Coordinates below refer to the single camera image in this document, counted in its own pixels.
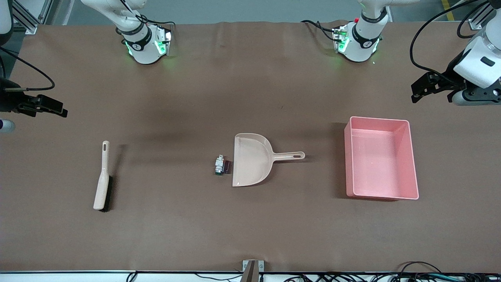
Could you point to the dark brown electronic component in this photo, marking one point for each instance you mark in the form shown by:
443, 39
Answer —
227, 167

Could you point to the grey metal bracket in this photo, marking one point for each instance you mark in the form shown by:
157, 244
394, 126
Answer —
261, 266

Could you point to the pink plastic bin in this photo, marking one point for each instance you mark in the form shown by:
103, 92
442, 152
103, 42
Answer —
379, 164

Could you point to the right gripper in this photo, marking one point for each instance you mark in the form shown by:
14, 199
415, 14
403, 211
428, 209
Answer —
8, 101

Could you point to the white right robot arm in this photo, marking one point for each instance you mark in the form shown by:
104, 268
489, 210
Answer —
145, 51

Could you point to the beige hand brush black bristles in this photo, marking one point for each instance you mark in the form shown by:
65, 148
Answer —
102, 188

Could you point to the beige plastic dustpan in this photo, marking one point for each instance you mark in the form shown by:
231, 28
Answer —
250, 160

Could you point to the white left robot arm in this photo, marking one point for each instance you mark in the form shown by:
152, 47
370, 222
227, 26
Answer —
364, 47

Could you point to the aluminium frame profile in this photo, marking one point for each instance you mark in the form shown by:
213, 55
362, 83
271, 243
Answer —
475, 23
27, 23

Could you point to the brown table mat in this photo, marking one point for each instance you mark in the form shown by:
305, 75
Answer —
250, 98

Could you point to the green white electronic component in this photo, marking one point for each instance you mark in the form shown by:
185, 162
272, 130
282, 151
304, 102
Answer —
219, 162

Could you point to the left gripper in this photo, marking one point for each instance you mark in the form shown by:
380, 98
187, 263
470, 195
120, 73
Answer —
447, 79

